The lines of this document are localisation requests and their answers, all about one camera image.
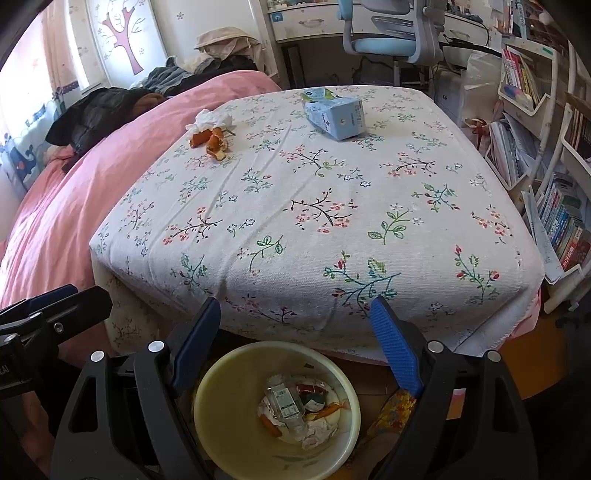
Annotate white desk with drawers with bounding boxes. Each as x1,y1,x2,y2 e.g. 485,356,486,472
267,0,505,90

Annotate pile of white papers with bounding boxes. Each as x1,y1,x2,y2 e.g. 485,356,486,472
487,114,537,186

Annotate pale yellow plastic bin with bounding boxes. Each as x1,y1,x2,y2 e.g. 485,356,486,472
193,340,362,478

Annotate grey blue clothes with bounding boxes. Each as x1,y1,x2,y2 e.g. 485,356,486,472
133,55,206,97

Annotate black padded jacket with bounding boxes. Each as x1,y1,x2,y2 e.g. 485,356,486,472
45,87,170,157

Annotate pink tree wall decal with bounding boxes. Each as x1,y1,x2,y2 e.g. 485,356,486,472
102,0,157,76

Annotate white bookshelf rack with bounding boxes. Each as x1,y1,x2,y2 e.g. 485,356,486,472
485,36,591,315

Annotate clear plastic bottle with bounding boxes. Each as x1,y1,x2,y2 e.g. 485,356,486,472
264,376,306,422

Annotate white plastic bag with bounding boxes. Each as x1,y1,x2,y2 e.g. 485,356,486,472
461,48,505,136

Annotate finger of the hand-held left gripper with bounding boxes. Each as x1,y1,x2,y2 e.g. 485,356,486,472
27,285,113,343
0,284,80,325

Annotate light blue drink carton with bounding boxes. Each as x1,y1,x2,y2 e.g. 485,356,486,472
300,88,367,142

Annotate stack of colourful books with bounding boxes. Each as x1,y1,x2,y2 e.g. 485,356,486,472
536,174,591,274

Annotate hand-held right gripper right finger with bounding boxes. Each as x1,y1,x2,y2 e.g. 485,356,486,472
370,295,539,480

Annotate large white tissue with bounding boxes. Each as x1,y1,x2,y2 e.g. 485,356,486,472
300,419,341,451

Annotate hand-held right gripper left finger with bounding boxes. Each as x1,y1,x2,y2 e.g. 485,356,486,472
51,296,222,480

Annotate blue cartoon wall border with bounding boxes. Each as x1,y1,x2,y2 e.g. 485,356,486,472
0,82,80,197

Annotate floral white tablecloth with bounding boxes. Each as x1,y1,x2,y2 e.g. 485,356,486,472
89,85,544,358

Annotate pink bed blanket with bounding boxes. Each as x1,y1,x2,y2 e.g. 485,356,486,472
0,70,283,315

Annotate yellow patterned cloth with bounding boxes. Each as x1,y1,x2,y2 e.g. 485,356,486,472
368,389,417,445

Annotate blue and grey desk chair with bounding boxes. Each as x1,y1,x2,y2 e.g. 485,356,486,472
336,0,448,89

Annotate row of upright books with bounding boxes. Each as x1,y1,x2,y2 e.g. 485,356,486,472
501,46,544,110

